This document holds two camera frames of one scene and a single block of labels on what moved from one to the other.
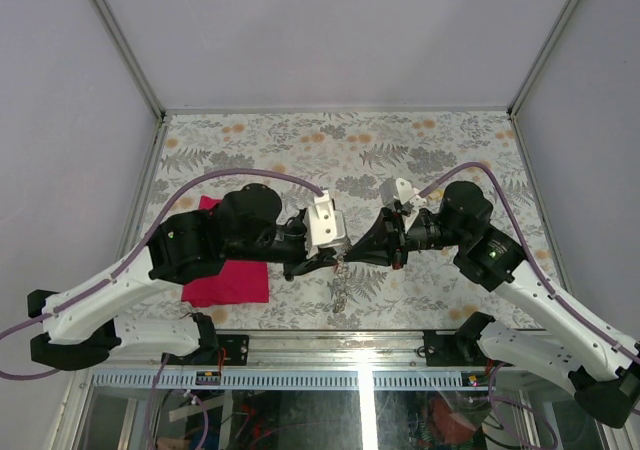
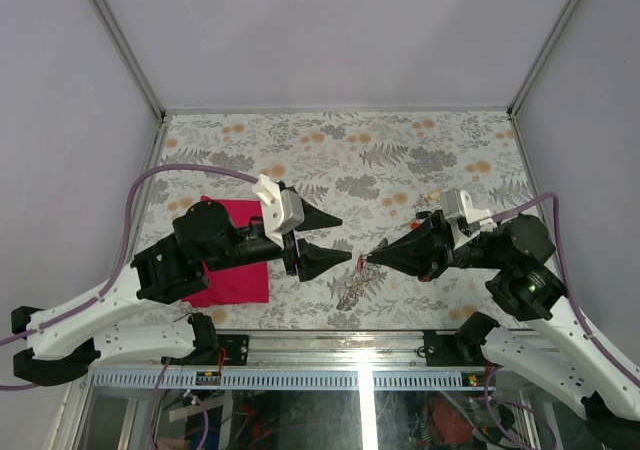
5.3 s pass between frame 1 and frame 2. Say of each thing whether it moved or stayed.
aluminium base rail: stayed
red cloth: stayed
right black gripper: moved
